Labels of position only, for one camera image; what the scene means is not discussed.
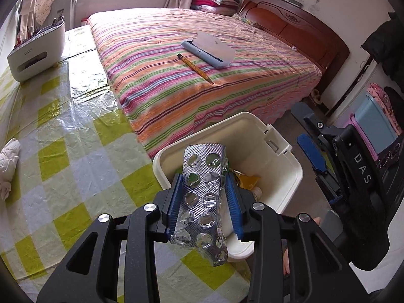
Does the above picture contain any striped bed blanket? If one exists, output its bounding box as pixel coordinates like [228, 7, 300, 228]
[86, 8, 323, 151]

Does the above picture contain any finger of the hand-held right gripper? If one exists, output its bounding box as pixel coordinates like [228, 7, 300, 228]
[297, 133, 343, 203]
[290, 102, 339, 140]

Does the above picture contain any floral pillow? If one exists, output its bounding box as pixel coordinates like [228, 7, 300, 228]
[233, 13, 263, 30]

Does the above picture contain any blue storage box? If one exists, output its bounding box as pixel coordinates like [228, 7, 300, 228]
[353, 93, 399, 156]

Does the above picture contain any bunch of pens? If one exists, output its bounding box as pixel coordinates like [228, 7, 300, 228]
[16, 9, 65, 47]

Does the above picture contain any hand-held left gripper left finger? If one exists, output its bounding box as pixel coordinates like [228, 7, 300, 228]
[36, 173, 185, 303]

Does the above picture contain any yellow pencil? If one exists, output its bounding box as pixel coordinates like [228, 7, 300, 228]
[177, 54, 215, 85]

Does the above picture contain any blue plastic case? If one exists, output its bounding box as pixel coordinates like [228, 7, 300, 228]
[181, 39, 229, 69]

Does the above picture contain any beige tote bag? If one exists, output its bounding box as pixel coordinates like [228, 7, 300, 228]
[15, 0, 39, 42]

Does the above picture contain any silver blister pack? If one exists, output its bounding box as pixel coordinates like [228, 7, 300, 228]
[170, 143, 229, 267]

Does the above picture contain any grey flat board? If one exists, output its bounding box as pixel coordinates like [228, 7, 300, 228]
[192, 32, 236, 64]

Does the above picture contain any wooden headboard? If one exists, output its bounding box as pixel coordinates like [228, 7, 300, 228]
[238, 0, 350, 74]

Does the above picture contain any dark jacket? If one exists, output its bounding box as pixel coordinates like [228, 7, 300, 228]
[361, 12, 404, 83]

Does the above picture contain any white desktop organizer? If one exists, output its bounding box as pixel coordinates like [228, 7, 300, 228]
[7, 20, 65, 83]

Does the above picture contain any pink patterned cloth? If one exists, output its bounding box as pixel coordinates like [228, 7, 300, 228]
[366, 83, 396, 127]

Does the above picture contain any white plastic bin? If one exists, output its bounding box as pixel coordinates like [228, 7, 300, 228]
[152, 111, 304, 262]

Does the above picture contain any white crumpled tissue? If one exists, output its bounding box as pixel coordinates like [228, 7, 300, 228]
[0, 138, 21, 200]

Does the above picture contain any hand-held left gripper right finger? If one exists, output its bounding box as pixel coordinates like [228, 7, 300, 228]
[222, 175, 367, 303]

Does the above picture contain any yellow packet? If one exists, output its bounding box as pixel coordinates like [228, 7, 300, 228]
[234, 170, 262, 192]

